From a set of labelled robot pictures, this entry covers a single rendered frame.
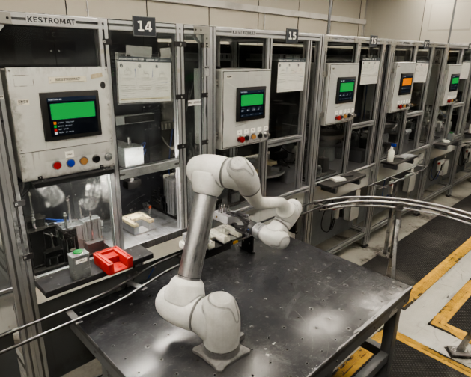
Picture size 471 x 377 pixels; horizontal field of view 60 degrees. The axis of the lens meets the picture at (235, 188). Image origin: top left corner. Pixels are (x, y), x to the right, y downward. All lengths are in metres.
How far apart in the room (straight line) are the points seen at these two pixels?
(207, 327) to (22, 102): 1.16
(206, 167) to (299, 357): 0.90
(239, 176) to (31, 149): 0.87
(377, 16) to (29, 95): 9.46
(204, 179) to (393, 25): 9.03
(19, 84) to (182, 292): 1.05
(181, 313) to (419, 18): 9.17
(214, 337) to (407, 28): 9.23
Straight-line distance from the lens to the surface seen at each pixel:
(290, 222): 2.17
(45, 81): 1.87
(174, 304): 1.80
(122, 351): 1.92
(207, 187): 1.73
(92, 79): 1.95
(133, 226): 2.34
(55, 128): 1.88
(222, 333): 1.71
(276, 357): 1.86
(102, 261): 2.02
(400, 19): 10.41
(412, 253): 4.49
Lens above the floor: 1.90
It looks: 19 degrees down
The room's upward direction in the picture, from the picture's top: 1 degrees clockwise
